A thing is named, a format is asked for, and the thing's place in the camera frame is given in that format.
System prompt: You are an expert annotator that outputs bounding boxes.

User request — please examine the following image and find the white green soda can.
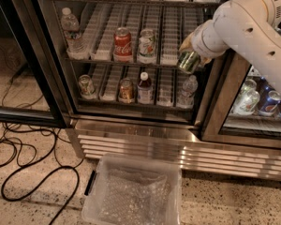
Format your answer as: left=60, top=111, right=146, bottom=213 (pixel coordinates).
left=138, top=29, right=156, bottom=64

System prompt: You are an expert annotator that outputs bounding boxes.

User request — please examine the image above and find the clear plastic bin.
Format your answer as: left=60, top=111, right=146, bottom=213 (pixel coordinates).
left=81, top=154, right=182, bottom=225

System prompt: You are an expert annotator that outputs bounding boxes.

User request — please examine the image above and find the clear water bottle shelf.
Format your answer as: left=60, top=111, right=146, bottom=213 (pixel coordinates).
left=176, top=75, right=198, bottom=109
left=61, top=7, right=87, bottom=60

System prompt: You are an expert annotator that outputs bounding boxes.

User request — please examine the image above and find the silver can bottom left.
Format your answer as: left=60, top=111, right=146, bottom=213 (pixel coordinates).
left=79, top=75, right=96, bottom=99

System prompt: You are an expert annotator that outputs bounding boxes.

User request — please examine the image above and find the bubble wrap sheet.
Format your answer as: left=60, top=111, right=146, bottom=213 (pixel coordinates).
left=99, top=169, right=170, bottom=225

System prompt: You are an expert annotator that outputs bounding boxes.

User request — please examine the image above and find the orange brown can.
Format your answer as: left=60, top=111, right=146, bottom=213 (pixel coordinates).
left=118, top=78, right=134, bottom=103

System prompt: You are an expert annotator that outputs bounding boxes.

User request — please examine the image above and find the blue pepsi can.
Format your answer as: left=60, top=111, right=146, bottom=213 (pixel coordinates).
left=258, top=90, right=281, bottom=116

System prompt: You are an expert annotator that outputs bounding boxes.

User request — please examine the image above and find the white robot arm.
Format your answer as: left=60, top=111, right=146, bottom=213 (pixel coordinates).
left=180, top=0, right=281, bottom=94

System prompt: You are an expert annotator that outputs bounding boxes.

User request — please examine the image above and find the clear water bottle middle shelf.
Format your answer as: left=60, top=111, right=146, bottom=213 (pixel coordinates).
left=61, top=7, right=87, bottom=60

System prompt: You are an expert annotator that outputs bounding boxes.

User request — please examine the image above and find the white can lower right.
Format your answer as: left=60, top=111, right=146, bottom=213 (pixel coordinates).
left=233, top=79, right=260, bottom=115

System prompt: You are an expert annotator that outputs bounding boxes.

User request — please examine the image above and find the red cola can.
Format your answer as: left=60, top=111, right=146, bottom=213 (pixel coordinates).
left=113, top=27, right=132, bottom=62

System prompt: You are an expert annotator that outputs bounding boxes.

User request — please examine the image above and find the black floor cable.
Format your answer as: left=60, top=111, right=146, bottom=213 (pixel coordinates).
left=0, top=37, right=84, bottom=225

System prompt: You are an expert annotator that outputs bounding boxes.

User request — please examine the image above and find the stainless steel fridge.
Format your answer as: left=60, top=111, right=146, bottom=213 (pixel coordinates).
left=3, top=0, right=281, bottom=182

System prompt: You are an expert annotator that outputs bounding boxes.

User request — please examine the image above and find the open glass fridge door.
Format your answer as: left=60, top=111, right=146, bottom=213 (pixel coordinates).
left=0, top=0, right=68, bottom=128

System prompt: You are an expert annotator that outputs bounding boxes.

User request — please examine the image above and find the closed right fridge door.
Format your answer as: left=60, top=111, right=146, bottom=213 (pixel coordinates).
left=203, top=52, right=281, bottom=149

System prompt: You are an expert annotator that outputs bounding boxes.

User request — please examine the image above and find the clear water bottle bottom shelf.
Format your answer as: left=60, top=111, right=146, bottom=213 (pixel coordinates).
left=176, top=75, right=198, bottom=109

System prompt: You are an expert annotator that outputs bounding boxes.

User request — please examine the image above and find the dark juice bottle white cap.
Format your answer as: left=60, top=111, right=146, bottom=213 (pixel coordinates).
left=138, top=72, right=153, bottom=104

